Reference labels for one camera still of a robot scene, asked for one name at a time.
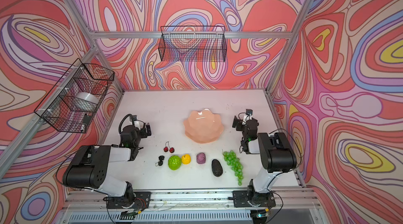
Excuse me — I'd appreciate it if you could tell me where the green fake grape bunch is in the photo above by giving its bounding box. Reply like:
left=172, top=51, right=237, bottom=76
left=222, top=151, right=244, bottom=186

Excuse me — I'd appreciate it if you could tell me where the bumpy green fake fruit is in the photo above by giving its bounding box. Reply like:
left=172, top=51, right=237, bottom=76
left=168, top=155, right=182, bottom=170

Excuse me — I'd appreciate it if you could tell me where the yellow fake pear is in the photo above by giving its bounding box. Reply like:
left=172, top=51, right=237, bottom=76
left=181, top=154, right=192, bottom=165

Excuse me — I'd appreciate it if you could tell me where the dark fake avocado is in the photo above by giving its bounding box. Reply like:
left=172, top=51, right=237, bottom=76
left=212, top=159, right=223, bottom=177

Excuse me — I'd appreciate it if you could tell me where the purple fake fruit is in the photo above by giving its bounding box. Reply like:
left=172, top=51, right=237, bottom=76
left=196, top=152, right=206, bottom=164

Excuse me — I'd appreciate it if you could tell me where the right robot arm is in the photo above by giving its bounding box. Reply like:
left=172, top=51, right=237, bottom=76
left=230, top=109, right=297, bottom=208

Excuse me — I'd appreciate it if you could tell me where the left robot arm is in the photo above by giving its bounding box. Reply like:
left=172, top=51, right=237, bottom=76
left=62, top=114, right=152, bottom=211

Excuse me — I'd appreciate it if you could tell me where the red fake cherry pair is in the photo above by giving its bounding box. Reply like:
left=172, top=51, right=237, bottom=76
left=163, top=141, right=175, bottom=153

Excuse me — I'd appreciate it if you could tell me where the pink scalloped fruit bowl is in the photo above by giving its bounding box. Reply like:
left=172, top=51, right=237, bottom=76
left=183, top=109, right=224, bottom=144

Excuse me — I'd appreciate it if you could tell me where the white roll in basket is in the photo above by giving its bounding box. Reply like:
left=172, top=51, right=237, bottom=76
left=73, top=92, right=99, bottom=112

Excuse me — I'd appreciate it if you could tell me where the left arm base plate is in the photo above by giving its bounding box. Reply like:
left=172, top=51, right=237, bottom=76
left=103, top=191, right=151, bottom=210

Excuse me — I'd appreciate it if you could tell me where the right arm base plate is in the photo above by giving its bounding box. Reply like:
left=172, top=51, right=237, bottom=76
left=231, top=190, right=276, bottom=209

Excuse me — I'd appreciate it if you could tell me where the left black wire basket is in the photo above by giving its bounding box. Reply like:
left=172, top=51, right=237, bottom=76
left=34, top=59, right=115, bottom=134

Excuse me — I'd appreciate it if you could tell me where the black wire basket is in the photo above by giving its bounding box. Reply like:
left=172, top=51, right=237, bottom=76
left=158, top=25, right=227, bottom=63
left=34, top=59, right=115, bottom=134

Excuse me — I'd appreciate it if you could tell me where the back black wire basket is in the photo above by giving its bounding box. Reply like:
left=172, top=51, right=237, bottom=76
left=158, top=25, right=227, bottom=63

